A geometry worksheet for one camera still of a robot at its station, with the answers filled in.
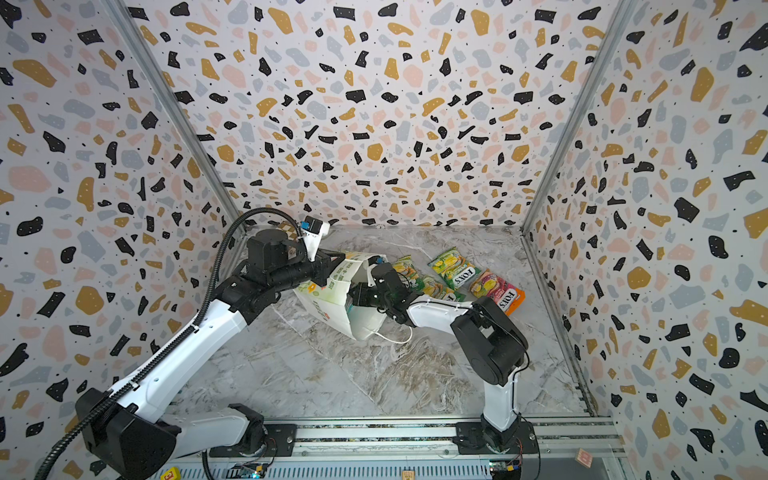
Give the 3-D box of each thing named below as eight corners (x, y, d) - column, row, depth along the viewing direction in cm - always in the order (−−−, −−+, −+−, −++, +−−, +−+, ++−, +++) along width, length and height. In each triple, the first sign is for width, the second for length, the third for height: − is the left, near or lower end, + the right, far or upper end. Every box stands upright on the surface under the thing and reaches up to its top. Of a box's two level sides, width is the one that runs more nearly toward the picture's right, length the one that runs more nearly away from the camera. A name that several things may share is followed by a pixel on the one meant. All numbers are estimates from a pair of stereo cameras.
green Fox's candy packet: (455, 293, 105) (457, 286, 102) (429, 268, 112) (430, 261, 109) (479, 276, 110) (481, 270, 107) (453, 253, 117) (454, 246, 114)
